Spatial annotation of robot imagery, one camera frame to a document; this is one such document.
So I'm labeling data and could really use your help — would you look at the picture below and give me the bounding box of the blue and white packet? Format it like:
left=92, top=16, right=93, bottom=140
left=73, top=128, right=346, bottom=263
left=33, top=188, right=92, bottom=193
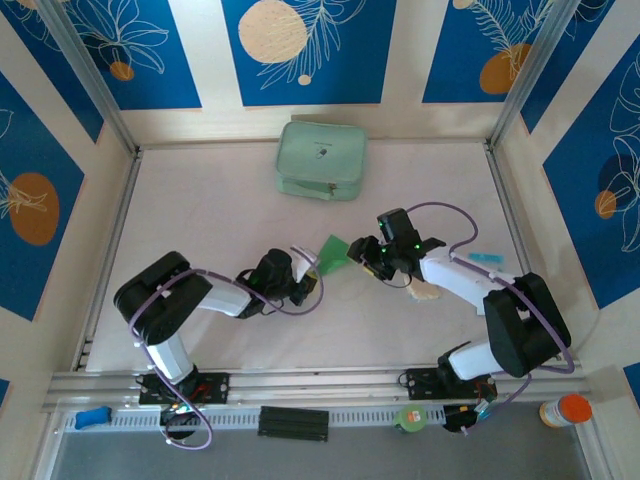
left=468, top=252, right=505, bottom=316

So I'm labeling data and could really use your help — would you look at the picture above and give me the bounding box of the grey metal tray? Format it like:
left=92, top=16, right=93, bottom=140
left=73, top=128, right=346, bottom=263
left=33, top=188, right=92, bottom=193
left=47, top=402, right=609, bottom=480

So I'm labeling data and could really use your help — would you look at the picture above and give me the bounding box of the long aluminium base rail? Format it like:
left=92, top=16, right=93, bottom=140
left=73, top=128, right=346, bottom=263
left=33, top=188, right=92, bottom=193
left=42, top=362, right=594, bottom=414

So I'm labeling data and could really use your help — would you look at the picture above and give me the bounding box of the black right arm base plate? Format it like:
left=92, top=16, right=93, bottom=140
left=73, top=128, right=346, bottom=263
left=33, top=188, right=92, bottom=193
left=405, top=366, right=498, bottom=401

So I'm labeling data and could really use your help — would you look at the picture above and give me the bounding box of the green tape roll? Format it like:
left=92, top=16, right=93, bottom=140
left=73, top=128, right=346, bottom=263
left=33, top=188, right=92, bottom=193
left=392, top=402, right=428, bottom=435

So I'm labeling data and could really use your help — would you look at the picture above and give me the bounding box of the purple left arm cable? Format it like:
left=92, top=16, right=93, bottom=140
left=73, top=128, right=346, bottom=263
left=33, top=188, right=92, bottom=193
left=128, top=268, right=326, bottom=450

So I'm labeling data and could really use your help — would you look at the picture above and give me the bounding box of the orange-capped bottle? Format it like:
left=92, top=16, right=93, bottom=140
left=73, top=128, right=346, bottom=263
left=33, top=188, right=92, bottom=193
left=538, top=393, right=594, bottom=429

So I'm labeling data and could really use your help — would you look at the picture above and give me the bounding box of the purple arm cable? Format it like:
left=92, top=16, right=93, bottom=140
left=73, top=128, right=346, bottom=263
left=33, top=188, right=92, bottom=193
left=128, top=268, right=326, bottom=450
left=404, top=201, right=575, bottom=436

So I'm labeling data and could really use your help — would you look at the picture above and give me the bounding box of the slotted grey cable duct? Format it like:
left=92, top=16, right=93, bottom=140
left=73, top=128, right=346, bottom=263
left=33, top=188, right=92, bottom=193
left=62, top=403, right=446, bottom=434

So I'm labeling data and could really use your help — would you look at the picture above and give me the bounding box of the green paper sheet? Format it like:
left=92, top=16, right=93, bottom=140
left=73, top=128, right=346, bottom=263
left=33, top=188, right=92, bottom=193
left=314, top=233, right=352, bottom=277

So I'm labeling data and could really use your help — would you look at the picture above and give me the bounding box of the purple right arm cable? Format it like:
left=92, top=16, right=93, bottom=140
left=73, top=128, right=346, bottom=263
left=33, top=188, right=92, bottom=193
left=404, top=201, right=575, bottom=436

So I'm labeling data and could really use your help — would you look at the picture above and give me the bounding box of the aluminium frame post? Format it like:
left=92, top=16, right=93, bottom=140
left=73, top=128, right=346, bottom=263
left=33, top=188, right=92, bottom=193
left=488, top=0, right=584, bottom=151
left=37, top=0, right=140, bottom=156

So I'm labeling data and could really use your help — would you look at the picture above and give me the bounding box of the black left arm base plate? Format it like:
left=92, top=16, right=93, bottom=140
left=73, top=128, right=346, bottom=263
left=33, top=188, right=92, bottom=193
left=138, top=372, right=231, bottom=406

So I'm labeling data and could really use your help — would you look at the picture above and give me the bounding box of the mint green zip pouch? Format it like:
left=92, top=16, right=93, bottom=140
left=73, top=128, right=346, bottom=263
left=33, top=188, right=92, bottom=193
left=273, top=121, right=370, bottom=202

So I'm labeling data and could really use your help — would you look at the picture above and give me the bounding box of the aluminium side rail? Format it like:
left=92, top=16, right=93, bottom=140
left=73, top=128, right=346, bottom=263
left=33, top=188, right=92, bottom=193
left=487, top=144, right=560, bottom=360
left=74, top=149, right=144, bottom=371

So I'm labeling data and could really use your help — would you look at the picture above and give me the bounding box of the black ribbed block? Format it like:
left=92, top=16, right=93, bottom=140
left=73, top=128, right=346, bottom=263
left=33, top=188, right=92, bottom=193
left=257, top=405, right=330, bottom=443

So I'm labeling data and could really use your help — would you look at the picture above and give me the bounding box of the blue bone-shaped toy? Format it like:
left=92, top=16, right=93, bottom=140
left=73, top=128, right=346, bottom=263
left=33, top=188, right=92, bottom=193
left=74, top=407, right=112, bottom=431

